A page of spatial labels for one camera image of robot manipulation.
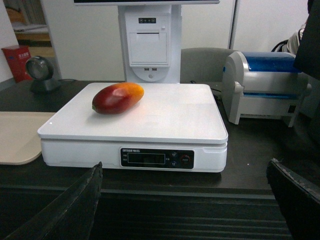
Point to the grey chair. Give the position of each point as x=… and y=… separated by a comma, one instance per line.
x=203, y=65

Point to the seated person in background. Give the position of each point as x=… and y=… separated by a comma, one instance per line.
x=291, y=45

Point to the red fire extinguisher box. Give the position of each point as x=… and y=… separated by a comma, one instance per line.
x=16, y=57

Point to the white blue label printer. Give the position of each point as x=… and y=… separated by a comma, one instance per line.
x=263, y=85

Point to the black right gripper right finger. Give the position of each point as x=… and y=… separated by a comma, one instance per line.
x=298, y=200

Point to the white POS terminal stand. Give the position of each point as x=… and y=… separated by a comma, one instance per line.
x=150, y=35

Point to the white wheeled partition panel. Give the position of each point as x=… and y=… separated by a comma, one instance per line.
x=86, y=40

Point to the wooden furniture in background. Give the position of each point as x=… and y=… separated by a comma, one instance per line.
x=27, y=19

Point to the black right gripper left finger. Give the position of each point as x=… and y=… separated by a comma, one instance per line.
x=70, y=216

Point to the beige plastic tray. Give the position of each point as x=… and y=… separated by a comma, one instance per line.
x=19, y=140

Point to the black barcode scanner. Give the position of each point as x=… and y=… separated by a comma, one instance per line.
x=41, y=70

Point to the dark red mango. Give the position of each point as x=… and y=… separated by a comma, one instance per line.
x=117, y=98

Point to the white checkout scale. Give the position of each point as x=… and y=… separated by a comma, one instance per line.
x=174, y=127

